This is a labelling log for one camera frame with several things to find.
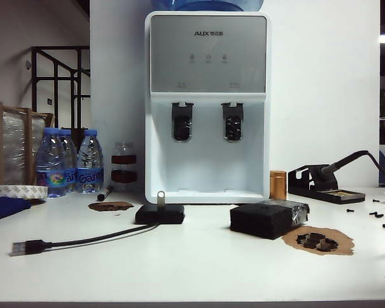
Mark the silver USB flash drive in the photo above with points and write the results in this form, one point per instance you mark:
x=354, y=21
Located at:
x=160, y=200

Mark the black sponge block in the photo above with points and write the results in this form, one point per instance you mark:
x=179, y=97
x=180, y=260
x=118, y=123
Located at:
x=256, y=221

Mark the black USB hub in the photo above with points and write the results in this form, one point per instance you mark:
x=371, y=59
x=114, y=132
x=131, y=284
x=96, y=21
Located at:
x=171, y=215

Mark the white AUX water dispenser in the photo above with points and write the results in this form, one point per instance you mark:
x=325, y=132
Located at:
x=208, y=160

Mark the glass jar with red bands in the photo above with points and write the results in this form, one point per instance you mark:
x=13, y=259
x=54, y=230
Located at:
x=123, y=158

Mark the copper coloured cylinder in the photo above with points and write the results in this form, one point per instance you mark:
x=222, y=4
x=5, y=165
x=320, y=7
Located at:
x=278, y=186

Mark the black marker pen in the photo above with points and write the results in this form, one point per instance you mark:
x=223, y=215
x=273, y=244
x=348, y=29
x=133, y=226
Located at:
x=102, y=195

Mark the right plastic water bottle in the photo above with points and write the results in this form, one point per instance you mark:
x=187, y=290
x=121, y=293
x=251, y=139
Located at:
x=90, y=160

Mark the clear plastic water bottle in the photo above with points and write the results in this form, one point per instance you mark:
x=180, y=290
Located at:
x=71, y=154

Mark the left plastic water bottle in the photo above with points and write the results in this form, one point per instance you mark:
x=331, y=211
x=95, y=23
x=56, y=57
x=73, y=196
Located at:
x=51, y=160

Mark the grey black soldering iron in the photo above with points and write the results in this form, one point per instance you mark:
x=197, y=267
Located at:
x=346, y=160

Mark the black soldering iron stand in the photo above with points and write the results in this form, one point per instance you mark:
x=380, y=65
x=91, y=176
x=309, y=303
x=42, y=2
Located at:
x=349, y=199

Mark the black metal stair railing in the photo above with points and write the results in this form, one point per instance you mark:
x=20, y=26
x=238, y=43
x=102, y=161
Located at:
x=34, y=80

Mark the wooden crate with bubble wrap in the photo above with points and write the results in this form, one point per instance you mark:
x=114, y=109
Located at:
x=13, y=144

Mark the white double-sided tape roll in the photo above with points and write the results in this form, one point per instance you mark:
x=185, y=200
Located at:
x=16, y=191

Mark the blue cloth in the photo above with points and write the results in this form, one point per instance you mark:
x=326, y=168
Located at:
x=3, y=208

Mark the small round wall sensor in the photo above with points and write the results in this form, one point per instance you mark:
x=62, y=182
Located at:
x=27, y=65

